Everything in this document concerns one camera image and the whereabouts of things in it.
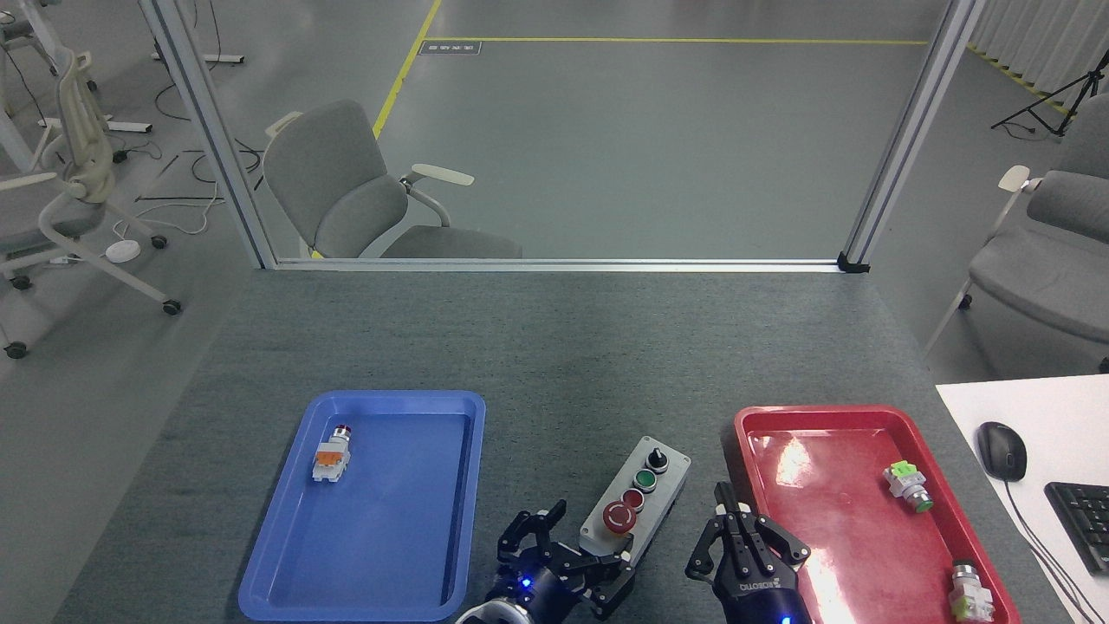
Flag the black floor cable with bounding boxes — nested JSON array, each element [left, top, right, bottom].
[[154, 82, 266, 193]]

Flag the white desk foot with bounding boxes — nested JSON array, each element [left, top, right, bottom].
[[151, 52, 246, 67], [36, 116, 154, 135]]

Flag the white floor cable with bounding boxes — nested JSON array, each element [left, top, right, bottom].
[[111, 169, 228, 242]]

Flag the grey office chair white armrests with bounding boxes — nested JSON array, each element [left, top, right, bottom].
[[262, 97, 524, 261]]

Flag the blue plastic tray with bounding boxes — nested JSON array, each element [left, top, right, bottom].
[[237, 389, 487, 624]]

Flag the black mouse cable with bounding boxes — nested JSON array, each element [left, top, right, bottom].
[[1003, 480, 1088, 624]]

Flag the green push button green block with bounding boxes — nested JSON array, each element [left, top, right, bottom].
[[882, 459, 936, 515]]

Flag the black computer mouse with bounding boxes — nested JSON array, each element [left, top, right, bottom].
[[976, 420, 1029, 484]]

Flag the silver aluminium rail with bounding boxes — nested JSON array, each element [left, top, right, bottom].
[[264, 257, 846, 275]]

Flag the black tripod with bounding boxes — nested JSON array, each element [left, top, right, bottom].
[[990, 48, 1109, 139]]

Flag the silver aluminium post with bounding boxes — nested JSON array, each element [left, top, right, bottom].
[[139, 0, 279, 270], [841, 0, 988, 266]]

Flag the grey control box with buttons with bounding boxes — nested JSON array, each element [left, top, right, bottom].
[[577, 434, 693, 556]]

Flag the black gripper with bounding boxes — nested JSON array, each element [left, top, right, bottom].
[[492, 499, 636, 623], [684, 481, 814, 624]]

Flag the white curtain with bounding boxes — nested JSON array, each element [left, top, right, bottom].
[[965, 0, 1109, 112]]

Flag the white side desk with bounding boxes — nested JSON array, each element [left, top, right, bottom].
[[934, 373, 1109, 624]]

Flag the red push button orange block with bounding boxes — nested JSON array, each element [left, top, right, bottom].
[[311, 424, 353, 484]]

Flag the silver push button pale block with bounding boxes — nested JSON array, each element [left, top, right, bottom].
[[947, 560, 996, 624]]

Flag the red plastic tray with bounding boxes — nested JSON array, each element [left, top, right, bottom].
[[732, 404, 1024, 624]]

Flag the white mesh office chair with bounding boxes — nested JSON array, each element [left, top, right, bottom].
[[0, 48, 184, 361]]

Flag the black keyboard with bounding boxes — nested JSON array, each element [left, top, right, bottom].
[[1043, 481, 1109, 577]]

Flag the grey upholstered armchair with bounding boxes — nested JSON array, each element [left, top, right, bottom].
[[920, 91, 1109, 379]]

